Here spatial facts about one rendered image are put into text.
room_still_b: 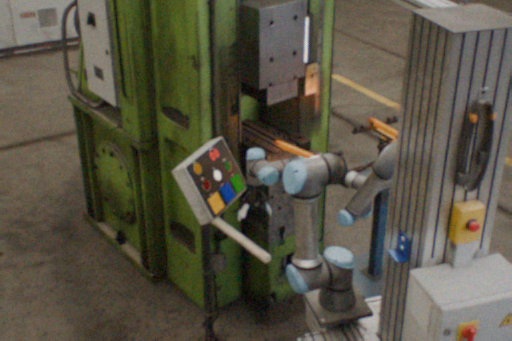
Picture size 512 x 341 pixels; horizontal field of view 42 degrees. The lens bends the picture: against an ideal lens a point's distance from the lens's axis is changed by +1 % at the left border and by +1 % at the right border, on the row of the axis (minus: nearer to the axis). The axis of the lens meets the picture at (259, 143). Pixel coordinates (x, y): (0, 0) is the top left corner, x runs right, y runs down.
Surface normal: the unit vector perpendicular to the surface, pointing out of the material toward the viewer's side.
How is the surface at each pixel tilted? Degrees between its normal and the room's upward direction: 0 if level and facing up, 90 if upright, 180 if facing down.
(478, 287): 0
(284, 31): 90
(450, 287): 0
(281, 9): 90
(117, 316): 0
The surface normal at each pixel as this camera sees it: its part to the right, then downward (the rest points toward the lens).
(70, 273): 0.00, -0.89
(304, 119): 0.63, 0.35
